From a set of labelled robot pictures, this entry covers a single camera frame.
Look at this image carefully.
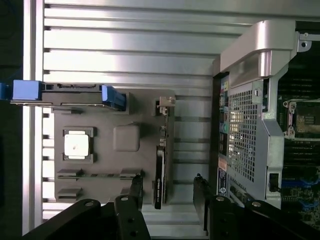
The green RAM stick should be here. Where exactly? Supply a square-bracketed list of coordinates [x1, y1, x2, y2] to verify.
[58, 172, 143, 179]

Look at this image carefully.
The grey parts rack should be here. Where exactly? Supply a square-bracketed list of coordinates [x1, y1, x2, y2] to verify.
[51, 88, 176, 207]

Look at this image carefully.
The open black PC case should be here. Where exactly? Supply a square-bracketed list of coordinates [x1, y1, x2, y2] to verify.
[211, 19, 320, 240]

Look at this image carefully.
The silver CPU chip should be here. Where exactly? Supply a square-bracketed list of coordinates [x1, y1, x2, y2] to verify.
[64, 133, 90, 159]

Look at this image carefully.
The green motherboard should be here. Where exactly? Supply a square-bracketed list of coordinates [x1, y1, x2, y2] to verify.
[274, 74, 320, 226]

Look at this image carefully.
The CPU socket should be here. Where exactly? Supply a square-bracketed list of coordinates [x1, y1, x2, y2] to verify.
[282, 99, 320, 139]

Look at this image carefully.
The hard disk with blue carrier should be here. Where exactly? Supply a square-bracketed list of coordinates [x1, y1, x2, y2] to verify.
[0, 79, 126, 113]

